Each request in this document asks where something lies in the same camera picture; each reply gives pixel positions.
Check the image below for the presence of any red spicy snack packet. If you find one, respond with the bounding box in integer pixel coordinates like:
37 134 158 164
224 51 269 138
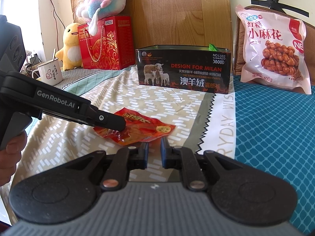
94 108 176 146

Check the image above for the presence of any person's left hand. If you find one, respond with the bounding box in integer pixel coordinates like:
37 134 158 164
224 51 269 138
0 131 27 186

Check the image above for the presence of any cluttered side table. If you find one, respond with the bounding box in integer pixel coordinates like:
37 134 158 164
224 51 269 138
20 51 43 79

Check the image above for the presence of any white enamel mug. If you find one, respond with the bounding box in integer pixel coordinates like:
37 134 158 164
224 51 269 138
31 58 63 86

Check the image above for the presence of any yellow duck plush toy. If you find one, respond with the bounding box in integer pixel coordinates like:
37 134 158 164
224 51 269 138
55 23 83 71

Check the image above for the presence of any patchwork bed sheet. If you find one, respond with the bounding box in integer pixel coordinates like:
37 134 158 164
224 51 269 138
1 66 314 234

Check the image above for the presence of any red gift box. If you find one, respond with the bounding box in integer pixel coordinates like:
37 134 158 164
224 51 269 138
78 16 136 70

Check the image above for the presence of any black sheep-print box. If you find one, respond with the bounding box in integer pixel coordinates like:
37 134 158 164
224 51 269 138
136 45 231 94

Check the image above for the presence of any pink blue plush toy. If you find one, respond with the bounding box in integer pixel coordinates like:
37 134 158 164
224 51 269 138
75 0 126 36

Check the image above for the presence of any pink fried twist snack bag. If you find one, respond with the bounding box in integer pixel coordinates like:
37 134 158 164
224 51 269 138
234 4 312 95

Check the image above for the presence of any wooden headboard panel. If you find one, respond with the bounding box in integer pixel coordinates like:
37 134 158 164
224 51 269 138
69 0 233 67

